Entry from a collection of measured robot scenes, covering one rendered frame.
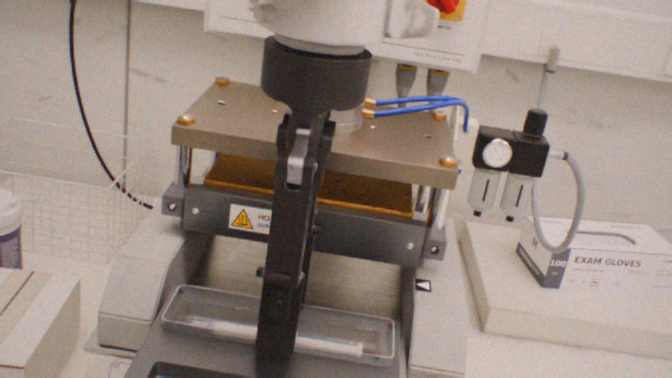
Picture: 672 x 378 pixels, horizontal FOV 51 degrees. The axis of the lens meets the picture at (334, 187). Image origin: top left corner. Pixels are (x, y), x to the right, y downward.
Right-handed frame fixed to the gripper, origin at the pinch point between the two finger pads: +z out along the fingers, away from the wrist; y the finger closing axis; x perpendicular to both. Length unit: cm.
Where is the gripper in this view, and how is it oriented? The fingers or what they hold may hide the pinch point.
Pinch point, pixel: (285, 294)
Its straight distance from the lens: 57.6
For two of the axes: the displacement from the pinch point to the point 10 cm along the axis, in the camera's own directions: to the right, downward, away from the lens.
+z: -1.4, 9.1, 3.8
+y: -0.8, 3.8, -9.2
